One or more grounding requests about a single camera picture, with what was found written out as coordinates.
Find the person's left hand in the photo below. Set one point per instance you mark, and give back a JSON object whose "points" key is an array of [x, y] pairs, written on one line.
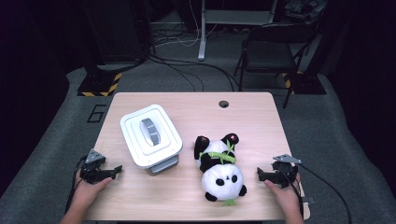
{"points": [[85, 194]]}

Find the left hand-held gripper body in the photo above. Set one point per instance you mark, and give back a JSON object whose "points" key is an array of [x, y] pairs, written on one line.
{"points": [[93, 169]]}

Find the black folding chair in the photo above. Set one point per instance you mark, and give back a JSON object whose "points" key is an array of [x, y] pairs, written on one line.
{"points": [[271, 53]]}

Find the person's right hand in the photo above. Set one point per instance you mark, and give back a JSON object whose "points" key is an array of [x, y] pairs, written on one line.
{"points": [[288, 199]]}

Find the white metal stand frame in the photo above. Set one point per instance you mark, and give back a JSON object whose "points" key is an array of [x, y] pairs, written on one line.
{"points": [[202, 37]]}

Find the transparent brown storage box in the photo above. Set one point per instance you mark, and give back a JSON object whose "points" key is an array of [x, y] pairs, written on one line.
{"points": [[165, 165]]}

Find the panda plush toy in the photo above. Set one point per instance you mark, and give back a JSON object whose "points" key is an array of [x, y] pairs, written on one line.
{"points": [[221, 180]]}

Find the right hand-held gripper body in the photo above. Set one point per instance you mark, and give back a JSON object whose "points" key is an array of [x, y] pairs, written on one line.
{"points": [[285, 174]]}

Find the dark cabinet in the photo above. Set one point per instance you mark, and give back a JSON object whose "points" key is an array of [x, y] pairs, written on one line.
{"points": [[118, 31]]}

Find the black yellow striped stand base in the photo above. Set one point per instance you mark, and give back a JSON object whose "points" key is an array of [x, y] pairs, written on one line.
{"points": [[99, 84], [306, 83]]}

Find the grey tape piece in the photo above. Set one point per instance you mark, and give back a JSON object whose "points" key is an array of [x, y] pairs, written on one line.
{"points": [[308, 200]]}

